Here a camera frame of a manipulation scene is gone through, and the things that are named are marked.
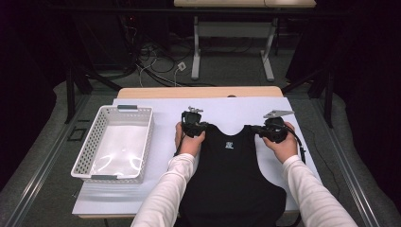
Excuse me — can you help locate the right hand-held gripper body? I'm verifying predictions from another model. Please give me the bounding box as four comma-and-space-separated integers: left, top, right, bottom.
262, 109, 295, 144

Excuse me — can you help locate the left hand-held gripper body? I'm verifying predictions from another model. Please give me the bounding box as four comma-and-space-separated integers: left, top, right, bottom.
181, 106, 210, 138

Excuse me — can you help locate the black sleeveless shirt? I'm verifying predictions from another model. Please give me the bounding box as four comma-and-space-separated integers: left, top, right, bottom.
174, 123, 288, 227

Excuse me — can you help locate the white perforated plastic basket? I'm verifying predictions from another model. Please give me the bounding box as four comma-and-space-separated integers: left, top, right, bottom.
70, 104, 155, 184

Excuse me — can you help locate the person's right hand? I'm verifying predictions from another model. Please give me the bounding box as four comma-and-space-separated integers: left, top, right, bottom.
263, 122, 299, 165

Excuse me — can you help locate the person's left hand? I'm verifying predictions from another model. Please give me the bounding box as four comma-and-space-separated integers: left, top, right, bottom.
174, 122, 206, 158

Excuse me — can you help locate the white table cover sheet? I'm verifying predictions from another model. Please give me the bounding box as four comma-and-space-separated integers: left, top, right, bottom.
71, 96, 333, 217

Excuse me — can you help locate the black metal stand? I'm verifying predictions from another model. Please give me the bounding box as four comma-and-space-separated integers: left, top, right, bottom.
281, 61, 335, 129
64, 61, 122, 125

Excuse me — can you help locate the white-legged desk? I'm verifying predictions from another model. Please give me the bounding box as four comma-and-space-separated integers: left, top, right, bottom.
173, 0, 317, 82

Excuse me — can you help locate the dark curtain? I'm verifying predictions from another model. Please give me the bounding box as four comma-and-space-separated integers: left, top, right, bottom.
285, 0, 401, 209
0, 0, 77, 193

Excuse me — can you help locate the left hand-held gripper cable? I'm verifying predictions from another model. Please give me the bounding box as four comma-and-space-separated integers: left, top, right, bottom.
173, 133, 187, 158

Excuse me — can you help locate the hand-held gripper cable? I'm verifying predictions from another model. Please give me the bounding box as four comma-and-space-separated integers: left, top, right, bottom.
173, 133, 187, 158
277, 122, 306, 165

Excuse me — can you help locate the right hand-held gripper cable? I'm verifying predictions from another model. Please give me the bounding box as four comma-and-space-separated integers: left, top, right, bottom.
277, 122, 306, 165

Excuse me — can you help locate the bundle of floor cables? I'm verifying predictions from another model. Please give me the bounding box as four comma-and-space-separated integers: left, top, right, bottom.
121, 15, 218, 89

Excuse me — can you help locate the aluminium floor rail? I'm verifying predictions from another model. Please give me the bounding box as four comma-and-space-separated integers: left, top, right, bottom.
0, 94, 93, 227
310, 96, 384, 227

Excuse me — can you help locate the black floor socket frame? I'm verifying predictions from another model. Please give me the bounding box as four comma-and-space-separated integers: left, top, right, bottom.
67, 126, 88, 142

